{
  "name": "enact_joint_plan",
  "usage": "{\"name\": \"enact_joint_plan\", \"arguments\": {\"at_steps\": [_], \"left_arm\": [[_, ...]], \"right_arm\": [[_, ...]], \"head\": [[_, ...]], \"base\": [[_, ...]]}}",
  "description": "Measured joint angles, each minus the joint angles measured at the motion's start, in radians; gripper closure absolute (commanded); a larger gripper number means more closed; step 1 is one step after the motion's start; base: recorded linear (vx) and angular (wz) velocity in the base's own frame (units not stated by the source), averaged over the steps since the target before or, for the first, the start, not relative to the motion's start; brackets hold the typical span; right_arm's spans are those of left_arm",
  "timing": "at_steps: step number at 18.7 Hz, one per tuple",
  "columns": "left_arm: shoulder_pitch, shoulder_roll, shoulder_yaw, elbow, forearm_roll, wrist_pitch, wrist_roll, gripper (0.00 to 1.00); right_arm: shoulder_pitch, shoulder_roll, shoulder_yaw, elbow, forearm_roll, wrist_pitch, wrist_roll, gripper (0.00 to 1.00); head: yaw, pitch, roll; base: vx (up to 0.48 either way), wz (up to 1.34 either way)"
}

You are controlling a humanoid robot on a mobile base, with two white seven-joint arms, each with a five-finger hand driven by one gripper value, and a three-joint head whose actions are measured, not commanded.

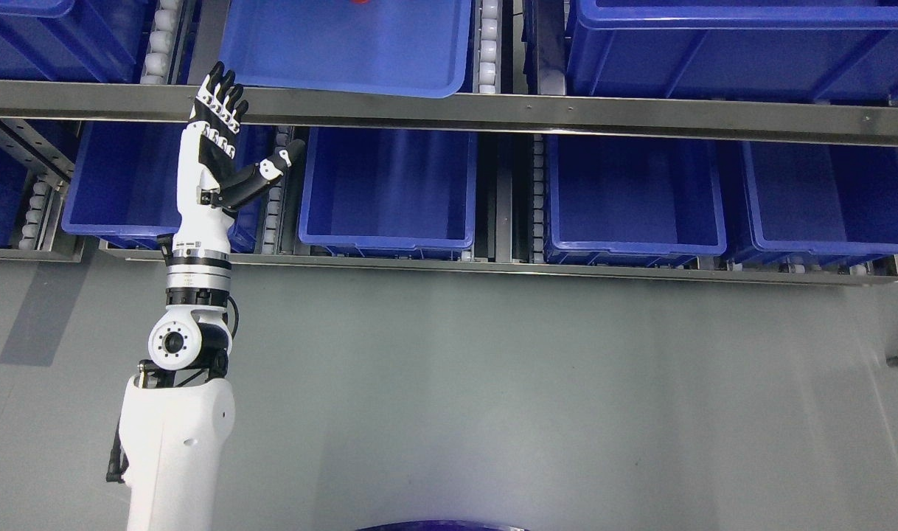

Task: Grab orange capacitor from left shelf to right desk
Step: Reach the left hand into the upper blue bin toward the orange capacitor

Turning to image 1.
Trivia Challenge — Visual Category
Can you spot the blue bin upper left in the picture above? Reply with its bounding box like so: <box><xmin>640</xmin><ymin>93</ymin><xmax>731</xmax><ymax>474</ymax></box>
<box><xmin>0</xmin><ymin>1</ymin><xmax>156</xmax><ymax>83</ymax></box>

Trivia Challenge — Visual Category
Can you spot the blue bin lower left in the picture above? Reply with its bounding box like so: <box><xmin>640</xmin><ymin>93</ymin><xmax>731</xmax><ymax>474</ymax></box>
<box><xmin>60</xmin><ymin>122</ymin><xmax>276</xmax><ymax>253</ymax></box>

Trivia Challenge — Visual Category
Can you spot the blue bin lower far right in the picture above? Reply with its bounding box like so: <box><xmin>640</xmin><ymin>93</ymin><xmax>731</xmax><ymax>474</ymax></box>
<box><xmin>717</xmin><ymin>142</ymin><xmax>898</xmax><ymax>268</ymax></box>

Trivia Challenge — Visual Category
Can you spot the blue bin upper middle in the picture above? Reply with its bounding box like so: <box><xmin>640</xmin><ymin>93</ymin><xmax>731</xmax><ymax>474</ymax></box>
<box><xmin>219</xmin><ymin>1</ymin><xmax>473</xmax><ymax>100</ymax></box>

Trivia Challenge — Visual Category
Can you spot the blue bin lower middle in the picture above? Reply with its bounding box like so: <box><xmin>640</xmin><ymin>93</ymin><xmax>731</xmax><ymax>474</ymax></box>
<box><xmin>297</xmin><ymin>127</ymin><xmax>477</xmax><ymax>261</ymax></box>

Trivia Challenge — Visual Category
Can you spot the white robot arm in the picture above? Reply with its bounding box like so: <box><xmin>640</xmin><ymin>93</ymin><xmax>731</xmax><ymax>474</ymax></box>
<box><xmin>108</xmin><ymin>231</ymin><xmax>234</xmax><ymax>530</ymax></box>

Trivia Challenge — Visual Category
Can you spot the blue bin lower centre-right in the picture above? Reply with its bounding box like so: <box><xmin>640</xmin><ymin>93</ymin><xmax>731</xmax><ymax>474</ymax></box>
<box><xmin>543</xmin><ymin>135</ymin><xmax>728</xmax><ymax>268</ymax></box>

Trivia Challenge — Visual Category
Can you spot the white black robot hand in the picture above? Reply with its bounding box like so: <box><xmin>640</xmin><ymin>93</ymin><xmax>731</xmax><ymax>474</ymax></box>
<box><xmin>173</xmin><ymin>61</ymin><xmax>305</xmax><ymax>254</ymax></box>

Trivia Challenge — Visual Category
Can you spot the steel flow rack shelf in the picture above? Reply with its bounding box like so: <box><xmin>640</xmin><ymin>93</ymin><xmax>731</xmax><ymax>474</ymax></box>
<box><xmin>0</xmin><ymin>0</ymin><xmax>898</xmax><ymax>285</ymax></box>

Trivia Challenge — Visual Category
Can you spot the blue bin upper right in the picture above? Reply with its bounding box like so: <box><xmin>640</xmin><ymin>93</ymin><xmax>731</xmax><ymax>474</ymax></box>
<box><xmin>565</xmin><ymin>1</ymin><xmax>898</xmax><ymax>102</ymax></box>

